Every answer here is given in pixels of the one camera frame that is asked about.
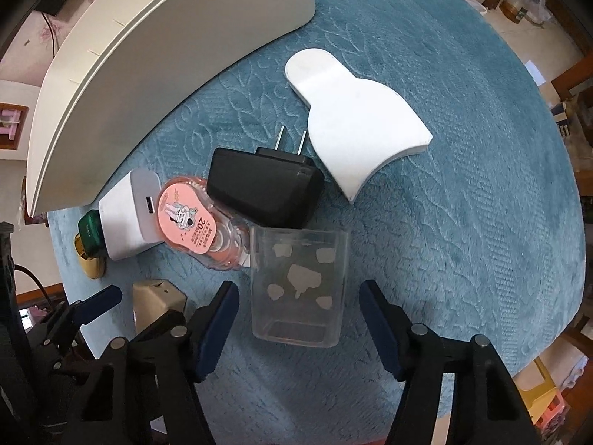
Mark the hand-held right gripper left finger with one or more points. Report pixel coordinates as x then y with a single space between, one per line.
215 324

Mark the yellow plastic item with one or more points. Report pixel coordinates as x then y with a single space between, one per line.
535 375

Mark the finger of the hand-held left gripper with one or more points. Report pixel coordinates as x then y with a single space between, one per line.
99 303

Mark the pink dumbbell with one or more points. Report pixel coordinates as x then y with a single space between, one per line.
11 118

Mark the beige rectangular box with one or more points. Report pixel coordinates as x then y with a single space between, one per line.
153 301

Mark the pink plastic stool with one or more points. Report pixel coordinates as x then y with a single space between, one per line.
553 412

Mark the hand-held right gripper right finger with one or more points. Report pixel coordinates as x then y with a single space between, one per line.
382 329

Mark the printed cardboard box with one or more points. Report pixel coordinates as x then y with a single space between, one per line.
572 120

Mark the clear plastic cup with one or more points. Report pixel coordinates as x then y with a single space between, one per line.
296 282

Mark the white charger block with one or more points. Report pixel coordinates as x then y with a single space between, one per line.
125 222

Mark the pink correction tape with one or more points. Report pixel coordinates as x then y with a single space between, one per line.
185 215

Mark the green perfume bottle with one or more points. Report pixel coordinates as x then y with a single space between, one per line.
90 231

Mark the black plug charger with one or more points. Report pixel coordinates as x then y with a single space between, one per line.
264 185

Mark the white scraper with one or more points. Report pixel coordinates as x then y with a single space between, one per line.
356 120

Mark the oil bottle in bag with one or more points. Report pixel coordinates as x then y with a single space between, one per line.
523 4

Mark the white plastic storage box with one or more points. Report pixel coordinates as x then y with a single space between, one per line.
139 79

